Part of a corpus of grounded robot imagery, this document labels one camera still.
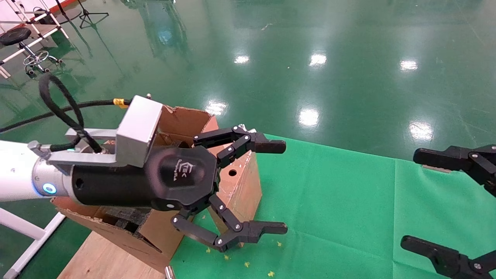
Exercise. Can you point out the black foam block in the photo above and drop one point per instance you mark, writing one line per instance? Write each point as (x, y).
(126, 219)

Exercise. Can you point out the black tripod stand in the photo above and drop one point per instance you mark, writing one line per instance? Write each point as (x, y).
(93, 16)

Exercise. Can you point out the white table leg frame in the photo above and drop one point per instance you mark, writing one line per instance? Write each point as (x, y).
(27, 240)

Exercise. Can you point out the small brown cardboard box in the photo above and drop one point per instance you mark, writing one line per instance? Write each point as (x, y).
(242, 186)

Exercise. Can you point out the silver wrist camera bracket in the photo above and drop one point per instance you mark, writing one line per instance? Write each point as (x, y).
(137, 131)

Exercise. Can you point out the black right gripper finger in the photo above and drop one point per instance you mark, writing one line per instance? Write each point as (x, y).
(457, 159)
(449, 261)

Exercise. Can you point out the green table cloth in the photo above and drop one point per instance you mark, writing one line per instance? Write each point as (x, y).
(329, 201)

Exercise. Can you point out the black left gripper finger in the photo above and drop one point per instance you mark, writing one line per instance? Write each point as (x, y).
(240, 141)
(248, 231)

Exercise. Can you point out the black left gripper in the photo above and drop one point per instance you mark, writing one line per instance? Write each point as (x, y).
(128, 186)

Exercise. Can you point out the large open cardboard carton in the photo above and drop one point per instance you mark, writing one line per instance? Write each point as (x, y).
(186, 120)

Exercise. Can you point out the white pipe rack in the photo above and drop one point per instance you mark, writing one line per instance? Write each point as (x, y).
(46, 33)

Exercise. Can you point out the black wheeled stool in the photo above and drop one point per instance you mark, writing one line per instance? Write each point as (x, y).
(15, 35)

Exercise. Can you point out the black round-base stand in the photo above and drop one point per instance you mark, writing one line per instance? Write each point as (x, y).
(69, 15)

